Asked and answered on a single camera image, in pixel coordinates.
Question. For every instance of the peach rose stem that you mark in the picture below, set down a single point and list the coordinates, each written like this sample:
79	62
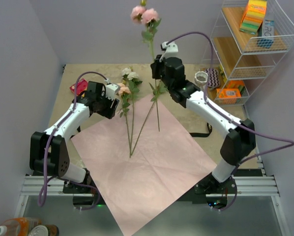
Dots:
125	94

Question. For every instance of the orange juice bottle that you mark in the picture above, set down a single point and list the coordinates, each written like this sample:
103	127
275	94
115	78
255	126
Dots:
19	226

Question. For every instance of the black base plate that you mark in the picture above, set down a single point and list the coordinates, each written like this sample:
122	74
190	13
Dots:
207	191

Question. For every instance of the colourful sponge pack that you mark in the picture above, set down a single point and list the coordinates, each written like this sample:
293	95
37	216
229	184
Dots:
253	16

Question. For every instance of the white ribbed vase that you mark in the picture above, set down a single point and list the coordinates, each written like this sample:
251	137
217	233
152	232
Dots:
201	78

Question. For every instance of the metal tin can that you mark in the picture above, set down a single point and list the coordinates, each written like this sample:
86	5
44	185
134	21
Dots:
44	230

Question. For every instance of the orange green sponge pack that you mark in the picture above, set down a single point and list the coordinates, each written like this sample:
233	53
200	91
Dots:
235	84

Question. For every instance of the aluminium rail frame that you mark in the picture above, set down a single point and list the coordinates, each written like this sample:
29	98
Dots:
255	211

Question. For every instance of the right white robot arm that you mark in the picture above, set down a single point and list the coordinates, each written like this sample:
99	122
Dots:
238	141

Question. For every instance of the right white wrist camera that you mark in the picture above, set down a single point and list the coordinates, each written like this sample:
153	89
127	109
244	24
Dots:
169	50

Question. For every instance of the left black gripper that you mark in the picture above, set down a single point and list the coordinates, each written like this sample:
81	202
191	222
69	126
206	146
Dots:
112	112

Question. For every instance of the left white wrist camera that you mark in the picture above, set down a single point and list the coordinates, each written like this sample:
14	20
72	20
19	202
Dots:
111	91

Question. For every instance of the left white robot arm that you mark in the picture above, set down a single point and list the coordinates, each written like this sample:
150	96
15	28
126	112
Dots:
48	149

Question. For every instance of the white rose stem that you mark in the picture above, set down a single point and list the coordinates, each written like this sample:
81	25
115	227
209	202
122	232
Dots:
131	79

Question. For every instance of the pink wrapping paper sheet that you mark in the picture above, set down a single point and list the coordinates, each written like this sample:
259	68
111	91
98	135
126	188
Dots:
166	163

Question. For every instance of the black gold-lettered ribbon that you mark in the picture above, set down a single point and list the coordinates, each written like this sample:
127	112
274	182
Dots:
203	134

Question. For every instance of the pink orange snack box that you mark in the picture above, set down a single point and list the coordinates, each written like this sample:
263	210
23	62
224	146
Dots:
80	87

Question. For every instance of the blue white tall box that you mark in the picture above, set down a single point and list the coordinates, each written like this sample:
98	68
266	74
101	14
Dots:
266	31

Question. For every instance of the pink rose stem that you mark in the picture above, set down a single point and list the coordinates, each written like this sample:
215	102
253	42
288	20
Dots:
157	90
149	18

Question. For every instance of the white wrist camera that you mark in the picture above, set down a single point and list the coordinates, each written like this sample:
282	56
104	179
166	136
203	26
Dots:
169	50
111	91

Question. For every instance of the orange box on shelf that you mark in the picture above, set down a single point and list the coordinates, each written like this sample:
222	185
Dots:
227	95

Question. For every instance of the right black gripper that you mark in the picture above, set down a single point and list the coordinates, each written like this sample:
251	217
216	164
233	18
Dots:
156	66

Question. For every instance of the white wire shelf rack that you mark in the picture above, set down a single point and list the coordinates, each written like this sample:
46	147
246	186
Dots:
236	54

